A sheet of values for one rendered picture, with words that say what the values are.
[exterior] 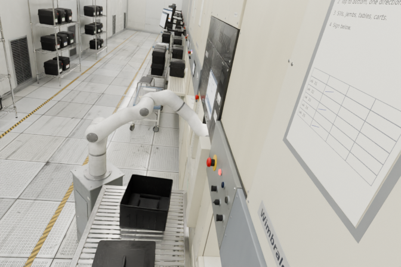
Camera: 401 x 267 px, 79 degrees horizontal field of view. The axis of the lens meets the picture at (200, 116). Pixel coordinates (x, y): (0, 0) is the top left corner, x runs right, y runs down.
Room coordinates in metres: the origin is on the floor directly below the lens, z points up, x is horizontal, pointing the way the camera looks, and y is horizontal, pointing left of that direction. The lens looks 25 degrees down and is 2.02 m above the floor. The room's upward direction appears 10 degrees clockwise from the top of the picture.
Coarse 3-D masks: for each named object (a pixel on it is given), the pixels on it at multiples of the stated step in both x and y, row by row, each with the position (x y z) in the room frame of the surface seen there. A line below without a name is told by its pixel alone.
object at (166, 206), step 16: (144, 176) 1.29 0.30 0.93; (128, 192) 1.20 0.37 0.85; (144, 192) 1.29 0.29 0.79; (160, 192) 1.30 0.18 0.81; (128, 208) 1.02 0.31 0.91; (144, 208) 1.02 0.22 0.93; (160, 208) 1.20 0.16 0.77; (128, 224) 1.02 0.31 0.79; (144, 224) 1.02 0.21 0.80; (160, 224) 1.03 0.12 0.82
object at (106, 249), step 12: (108, 240) 0.84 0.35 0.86; (120, 240) 0.85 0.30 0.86; (132, 240) 0.87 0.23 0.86; (96, 252) 0.77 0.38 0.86; (108, 252) 0.78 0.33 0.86; (120, 252) 0.79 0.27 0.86; (132, 252) 0.80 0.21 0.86; (144, 252) 0.81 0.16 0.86; (96, 264) 0.71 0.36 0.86; (108, 264) 0.72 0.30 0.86; (120, 264) 0.73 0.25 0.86; (132, 264) 0.74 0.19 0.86; (144, 264) 0.75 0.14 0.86
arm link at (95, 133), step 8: (144, 104) 1.41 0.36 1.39; (152, 104) 1.47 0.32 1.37; (120, 112) 1.44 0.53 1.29; (128, 112) 1.42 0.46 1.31; (136, 112) 1.38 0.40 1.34; (144, 112) 1.38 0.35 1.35; (104, 120) 1.41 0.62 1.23; (112, 120) 1.41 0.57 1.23; (120, 120) 1.42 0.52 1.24; (128, 120) 1.43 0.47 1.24; (88, 128) 1.37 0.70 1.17; (96, 128) 1.36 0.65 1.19; (104, 128) 1.38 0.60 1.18; (112, 128) 1.41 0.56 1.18; (88, 136) 1.33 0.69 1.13; (96, 136) 1.34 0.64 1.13; (104, 136) 1.37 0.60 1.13
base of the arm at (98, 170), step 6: (90, 156) 1.39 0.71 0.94; (102, 156) 1.41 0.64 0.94; (90, 162) 1.39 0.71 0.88; (96, 162) 1.39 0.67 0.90; (102, 162) 1.41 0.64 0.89; (90, 168) 1.39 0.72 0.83; (96, 168) 1.39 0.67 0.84; (102, 168) 1.41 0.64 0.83; (108, 168) 1.50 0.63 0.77; (84, 174) 1.39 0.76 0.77; (90, 174) 1.39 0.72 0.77; (96, 174) 1.39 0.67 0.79; (102, 174) 1.41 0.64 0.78; (108, 174) 1.43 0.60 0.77; (96, 180) 1.35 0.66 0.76
